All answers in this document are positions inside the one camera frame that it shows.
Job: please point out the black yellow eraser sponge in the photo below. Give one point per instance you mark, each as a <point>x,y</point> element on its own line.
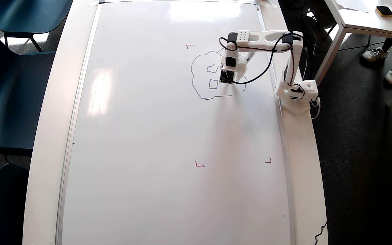
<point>384,11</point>

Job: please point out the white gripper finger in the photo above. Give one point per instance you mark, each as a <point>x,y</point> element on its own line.
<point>240,73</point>

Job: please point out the black trouser leg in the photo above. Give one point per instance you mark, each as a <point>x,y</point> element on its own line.
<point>388,44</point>

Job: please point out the large white whiteboard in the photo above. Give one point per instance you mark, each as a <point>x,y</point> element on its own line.
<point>148,136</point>

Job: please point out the white paper sheet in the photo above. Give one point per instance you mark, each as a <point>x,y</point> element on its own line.
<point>352,4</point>

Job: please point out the dark blue chair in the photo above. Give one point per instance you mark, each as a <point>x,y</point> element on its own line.
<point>29,17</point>
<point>5,102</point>
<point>5,204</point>

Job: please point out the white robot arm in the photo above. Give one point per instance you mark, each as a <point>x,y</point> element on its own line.
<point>267,36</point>

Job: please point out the white side table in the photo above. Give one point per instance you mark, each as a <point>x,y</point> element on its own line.
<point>362,20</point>

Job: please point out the small wrist camera board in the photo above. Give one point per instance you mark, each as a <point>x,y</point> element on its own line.
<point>226,77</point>

